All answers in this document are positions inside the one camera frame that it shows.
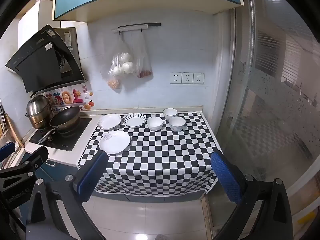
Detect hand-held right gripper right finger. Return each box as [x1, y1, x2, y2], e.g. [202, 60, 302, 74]
[210, 151, 293, 240]

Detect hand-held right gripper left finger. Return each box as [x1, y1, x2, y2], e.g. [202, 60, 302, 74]
[26, 150, 109, 240]

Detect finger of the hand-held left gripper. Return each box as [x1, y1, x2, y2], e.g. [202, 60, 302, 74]
[0, 146, 49, 209]
[0, 142, 16, 161]

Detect white plate with floral print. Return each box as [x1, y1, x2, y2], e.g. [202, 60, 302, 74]
[97, 113, 122, 130]
[98, 130, 131, 155]

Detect blue striped white plate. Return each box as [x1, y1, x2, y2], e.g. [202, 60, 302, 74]
[123, 113, 147, 128]

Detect white bowl with flower print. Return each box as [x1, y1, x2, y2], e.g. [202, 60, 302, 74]
[169, 116, 186, 132]

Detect plain white bowl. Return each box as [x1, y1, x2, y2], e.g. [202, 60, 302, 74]
[146, 117, 164, 131]

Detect white bowl with dark rim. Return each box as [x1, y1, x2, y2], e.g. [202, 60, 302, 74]
[163, 108, 178, 120]

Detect wooden cutting boards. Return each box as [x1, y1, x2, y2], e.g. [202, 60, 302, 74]
[0, 105, 25, 170]

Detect black induction cooktop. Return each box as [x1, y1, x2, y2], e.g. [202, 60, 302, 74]
[28, 117, 93, 152]

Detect stainless steel steamer pot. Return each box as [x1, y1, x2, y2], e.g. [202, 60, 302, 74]
[25, 92, 53, 130]

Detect dark frying pan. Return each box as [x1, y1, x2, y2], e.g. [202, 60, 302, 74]
[37, 106, 82, 144]

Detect black white checkered tablecloth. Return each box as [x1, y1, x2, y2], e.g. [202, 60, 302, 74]
[77, 112, 218, 196]

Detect small bag of orange food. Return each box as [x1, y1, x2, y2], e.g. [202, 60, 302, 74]
[107, 77, 120, 90]

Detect black range hood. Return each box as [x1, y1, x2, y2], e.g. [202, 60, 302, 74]
[5, 24, 88, 93]

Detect frosted glass sliding door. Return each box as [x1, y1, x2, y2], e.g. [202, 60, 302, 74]
[217, 0, 320, 240]

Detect plastic bag of white buns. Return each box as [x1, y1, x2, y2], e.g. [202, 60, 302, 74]
[108, 36, 137, 77]

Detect plastic bag of red food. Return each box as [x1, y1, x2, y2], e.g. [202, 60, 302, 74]
[135, 31, 153, 78]

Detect colourful wall stickers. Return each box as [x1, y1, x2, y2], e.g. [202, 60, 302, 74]
[44, 85, 95, 110]

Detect wall hook rail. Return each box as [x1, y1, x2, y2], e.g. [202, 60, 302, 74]
[112, 22, 161, 34]

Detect blue wall cabinet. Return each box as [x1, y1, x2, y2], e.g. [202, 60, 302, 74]
[52, 0, 244, 22]

